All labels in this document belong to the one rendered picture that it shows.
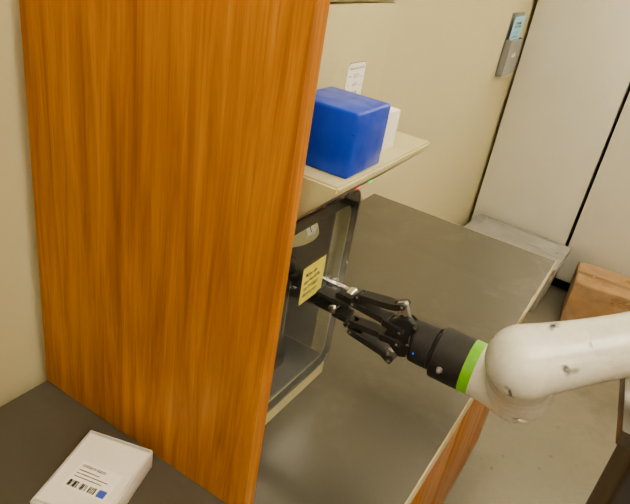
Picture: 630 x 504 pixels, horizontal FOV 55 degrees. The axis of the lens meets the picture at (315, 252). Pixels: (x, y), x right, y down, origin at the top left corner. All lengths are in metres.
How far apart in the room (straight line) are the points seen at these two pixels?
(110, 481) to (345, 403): 0.49
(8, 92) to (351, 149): 0.55
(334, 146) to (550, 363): 0.41
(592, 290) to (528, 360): 2.85
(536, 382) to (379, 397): 0.53
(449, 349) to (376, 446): 0.30
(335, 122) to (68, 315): 0.61
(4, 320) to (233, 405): 0.48
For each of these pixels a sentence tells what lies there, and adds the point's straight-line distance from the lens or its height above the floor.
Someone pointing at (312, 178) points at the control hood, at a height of 1.51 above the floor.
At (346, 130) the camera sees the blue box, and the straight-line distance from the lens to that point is 0.80.
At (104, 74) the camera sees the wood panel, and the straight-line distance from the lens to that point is 0.90.
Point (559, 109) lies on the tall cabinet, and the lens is 3.87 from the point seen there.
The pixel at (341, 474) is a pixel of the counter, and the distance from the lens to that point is 1.17.
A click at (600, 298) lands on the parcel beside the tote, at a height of 0.23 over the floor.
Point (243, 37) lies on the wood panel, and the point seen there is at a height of 1.68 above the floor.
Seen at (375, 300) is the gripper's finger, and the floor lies 1.25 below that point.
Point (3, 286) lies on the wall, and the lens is 1.20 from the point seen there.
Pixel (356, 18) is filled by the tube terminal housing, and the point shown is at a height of 1.69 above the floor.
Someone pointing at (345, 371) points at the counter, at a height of 0.94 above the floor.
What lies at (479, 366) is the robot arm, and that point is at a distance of 1.01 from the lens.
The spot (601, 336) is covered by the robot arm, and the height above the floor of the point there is 1.38.
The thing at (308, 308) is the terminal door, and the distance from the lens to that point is 1.12.
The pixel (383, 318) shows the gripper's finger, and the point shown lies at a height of 1.22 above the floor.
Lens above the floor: 1.80
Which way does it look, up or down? 28 degrees down
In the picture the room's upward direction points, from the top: 10 degrees clockwise
